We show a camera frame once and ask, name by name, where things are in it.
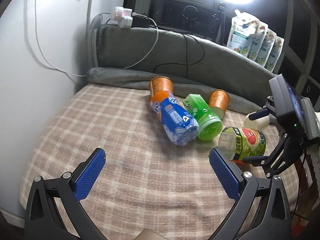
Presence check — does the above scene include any cut green label plastic cup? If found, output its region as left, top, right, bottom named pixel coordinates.
left=218, top=126, right=266, bottom=161

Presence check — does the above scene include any white plastic cup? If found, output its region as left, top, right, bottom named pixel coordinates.
left=243, top=113, right=270, bottom=131

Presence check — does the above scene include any orange paper cup right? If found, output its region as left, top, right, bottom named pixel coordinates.
left=209, top=89, right=230, bottom=119

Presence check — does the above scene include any orange paper cup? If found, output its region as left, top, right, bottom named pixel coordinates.
left=209, top=89, right=230, bottom=119
left=149, top=76, right=174, bottom=97

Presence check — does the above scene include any green plastic bottle cup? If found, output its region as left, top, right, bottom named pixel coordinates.
left=183, top=94, right=223, bottom=141

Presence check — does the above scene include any blue orange bottle cup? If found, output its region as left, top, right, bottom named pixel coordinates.
left=150, top=90, right=199, bottom=146

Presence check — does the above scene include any orange paper cup left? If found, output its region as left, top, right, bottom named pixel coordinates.
left=149, top=76, right=174, bottom=97

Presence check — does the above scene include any white refill pouch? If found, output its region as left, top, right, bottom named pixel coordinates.
left=227, top=9, right=260, bottom=57
left=247, top=21, right=268, bottom=61
left=255, top=29, right=277, bottom=67
left=265, top=36, right=284, bottom=72

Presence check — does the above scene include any grey folded fleece blanket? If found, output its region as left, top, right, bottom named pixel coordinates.
left=88, top=67, right=261, bottom=114

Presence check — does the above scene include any grey sofa backrest cushion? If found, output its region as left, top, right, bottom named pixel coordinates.
left=95, top=24, right=275, bottom=106

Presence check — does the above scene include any plaid beige blanket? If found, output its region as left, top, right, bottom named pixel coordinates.
left=19, top=82, right=299, bottom=240

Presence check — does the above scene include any black power adapter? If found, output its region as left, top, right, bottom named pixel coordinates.
left=131, top=16, right=152, bottom=28

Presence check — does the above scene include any white power strip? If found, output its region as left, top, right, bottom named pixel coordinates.
left=111, top=7, right=133, bottom=29

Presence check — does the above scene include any white cable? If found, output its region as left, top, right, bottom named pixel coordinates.
left=34, top=0, right=160, bottom=78

